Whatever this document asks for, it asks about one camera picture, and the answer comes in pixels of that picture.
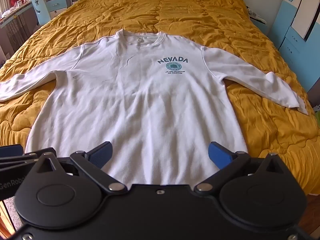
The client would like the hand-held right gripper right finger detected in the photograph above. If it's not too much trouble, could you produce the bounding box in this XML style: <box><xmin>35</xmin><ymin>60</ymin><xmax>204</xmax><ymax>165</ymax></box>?
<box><xmin>194</xmin><ymin>141</ymin><xmax>290</xmax><ymax>195</ymax></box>

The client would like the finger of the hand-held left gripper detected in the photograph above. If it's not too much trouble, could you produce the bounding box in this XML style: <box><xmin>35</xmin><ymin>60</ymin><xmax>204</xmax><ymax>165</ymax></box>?
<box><xmin>0</xmin><ymin>148</ymin><xmax>57</xmax><ymax>172</ymax></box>
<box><xmin>0</xmin><ymin>146</ymin><xmax>25</xmax><ymax>159</ymax></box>

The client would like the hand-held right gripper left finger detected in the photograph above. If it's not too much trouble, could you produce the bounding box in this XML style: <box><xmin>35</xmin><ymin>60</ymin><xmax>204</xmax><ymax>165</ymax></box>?
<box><xmin>31</xmin><ymin>141</ymin><xmax>128</xmax><ymax>195</ymax></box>

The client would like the white printed sweatshirt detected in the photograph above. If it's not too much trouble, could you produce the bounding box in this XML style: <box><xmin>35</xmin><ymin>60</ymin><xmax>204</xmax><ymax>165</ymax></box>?
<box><xmin>0</xmin><ymin>29</ymin><xmax>309</xmax><ymax>187</ymax></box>

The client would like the patterned curtain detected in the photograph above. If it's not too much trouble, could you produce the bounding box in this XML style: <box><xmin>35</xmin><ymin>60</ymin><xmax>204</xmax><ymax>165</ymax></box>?
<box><xmin>6</xmin><ymin>20</ymin><xmax>28</xmax><ymax>53</ymax></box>

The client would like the blue and white wardrobe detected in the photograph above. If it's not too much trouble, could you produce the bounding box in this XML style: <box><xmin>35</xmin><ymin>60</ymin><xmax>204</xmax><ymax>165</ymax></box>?
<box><xmin>270</xmin><ymin>0</ymin><xmax>320</xmax><ymax>105</ymax></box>

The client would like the blue chair with star cutout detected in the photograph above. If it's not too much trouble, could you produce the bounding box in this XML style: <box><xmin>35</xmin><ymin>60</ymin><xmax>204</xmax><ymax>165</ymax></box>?
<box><xmin>31</xmin><ymin>0</ymin><xmax>52</xmax><ymax>27</ymax></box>

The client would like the mustard yellow quilt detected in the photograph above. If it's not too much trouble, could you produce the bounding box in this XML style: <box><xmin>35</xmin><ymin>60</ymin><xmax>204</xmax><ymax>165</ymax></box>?
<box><xmin>0</xmin><ymin>0</ymin><xmax>320</xmax><ymax>195</ymax></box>

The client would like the white and blue desk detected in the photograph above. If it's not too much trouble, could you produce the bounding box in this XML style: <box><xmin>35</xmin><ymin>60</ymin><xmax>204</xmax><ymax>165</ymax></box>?
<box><xmin>0</xmin><ymin>0</ymin><xmax>73</xmax><ymax>30</ymax></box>

